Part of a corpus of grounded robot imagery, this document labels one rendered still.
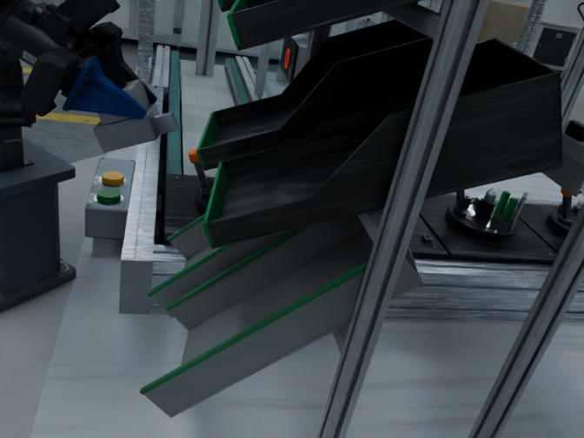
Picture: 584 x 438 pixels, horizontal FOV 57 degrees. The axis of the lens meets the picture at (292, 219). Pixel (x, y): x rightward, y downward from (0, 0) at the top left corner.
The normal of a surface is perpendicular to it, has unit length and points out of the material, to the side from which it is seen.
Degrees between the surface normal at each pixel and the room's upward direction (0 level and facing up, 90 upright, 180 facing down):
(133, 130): 90
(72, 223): 0
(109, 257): 0
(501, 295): 90
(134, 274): 90
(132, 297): 90
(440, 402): 0
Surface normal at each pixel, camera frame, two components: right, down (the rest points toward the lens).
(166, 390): 0.01, 0.48
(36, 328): 0.18, -0.86
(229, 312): -0.57, -0.72
